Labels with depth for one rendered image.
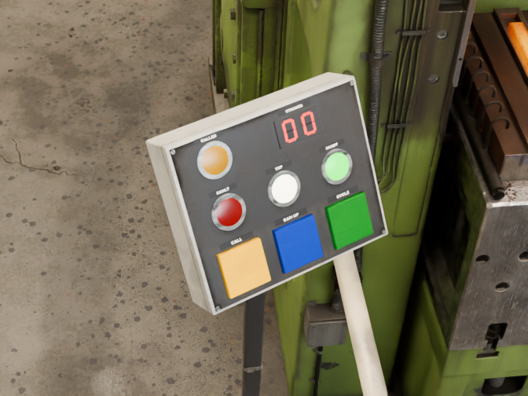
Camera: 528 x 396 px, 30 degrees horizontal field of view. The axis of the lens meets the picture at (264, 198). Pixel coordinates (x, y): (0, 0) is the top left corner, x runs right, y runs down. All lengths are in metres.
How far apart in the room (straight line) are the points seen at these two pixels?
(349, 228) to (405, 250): 0.57
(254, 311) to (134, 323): 0.92
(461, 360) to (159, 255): 1.06
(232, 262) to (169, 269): 1.35
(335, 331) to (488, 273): 0.45
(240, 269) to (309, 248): 0.12
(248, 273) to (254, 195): 0.12
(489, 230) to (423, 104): 0.27
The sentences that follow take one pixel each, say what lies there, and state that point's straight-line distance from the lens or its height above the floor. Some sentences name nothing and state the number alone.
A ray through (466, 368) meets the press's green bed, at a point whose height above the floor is 0.39.
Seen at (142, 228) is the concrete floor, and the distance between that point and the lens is 2.97.
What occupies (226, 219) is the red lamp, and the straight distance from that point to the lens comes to 1.50.
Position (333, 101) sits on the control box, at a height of 1.18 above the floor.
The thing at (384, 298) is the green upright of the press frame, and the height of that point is 0.41.
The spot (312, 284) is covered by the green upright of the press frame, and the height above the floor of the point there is 0.48.
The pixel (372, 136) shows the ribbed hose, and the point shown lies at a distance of 1.87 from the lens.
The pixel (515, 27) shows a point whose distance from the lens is 2.09.
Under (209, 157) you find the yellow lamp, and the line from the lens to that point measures 1.47.
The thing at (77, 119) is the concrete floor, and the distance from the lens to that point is 3.34.
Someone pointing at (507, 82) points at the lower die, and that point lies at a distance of 1.97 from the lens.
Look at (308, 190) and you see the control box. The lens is 1.56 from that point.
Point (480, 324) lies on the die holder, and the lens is 2.10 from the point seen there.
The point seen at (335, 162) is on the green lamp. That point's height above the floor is 1.10.
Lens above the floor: 2.18
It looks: 46 degrees down
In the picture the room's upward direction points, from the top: 3 degrees clockwise
